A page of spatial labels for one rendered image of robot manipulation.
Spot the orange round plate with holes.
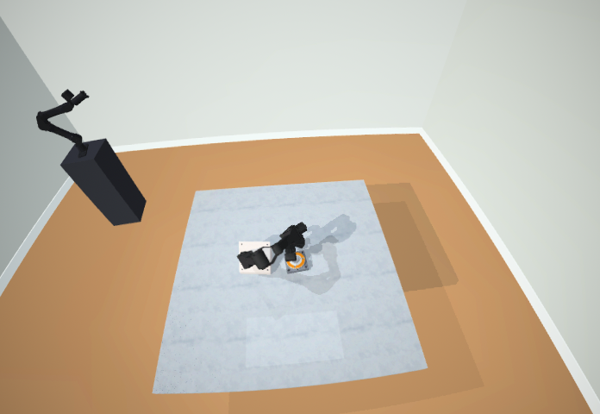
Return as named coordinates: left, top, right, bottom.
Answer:
left=286, top=253, right=305, bottom=268

